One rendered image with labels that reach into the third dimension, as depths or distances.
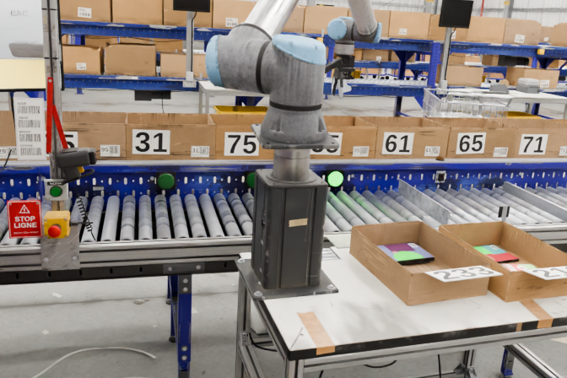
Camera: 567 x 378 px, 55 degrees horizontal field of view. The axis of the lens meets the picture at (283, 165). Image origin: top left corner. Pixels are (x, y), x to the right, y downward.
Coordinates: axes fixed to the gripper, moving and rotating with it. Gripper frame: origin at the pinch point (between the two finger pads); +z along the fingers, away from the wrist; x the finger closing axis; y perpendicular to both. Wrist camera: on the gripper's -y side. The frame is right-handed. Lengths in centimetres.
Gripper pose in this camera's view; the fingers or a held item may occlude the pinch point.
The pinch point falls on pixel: (336, 96)
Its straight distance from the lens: 268.7
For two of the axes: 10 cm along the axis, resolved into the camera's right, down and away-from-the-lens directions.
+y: 9.7, -0.1, 2.5
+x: -2.4, -2.6, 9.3
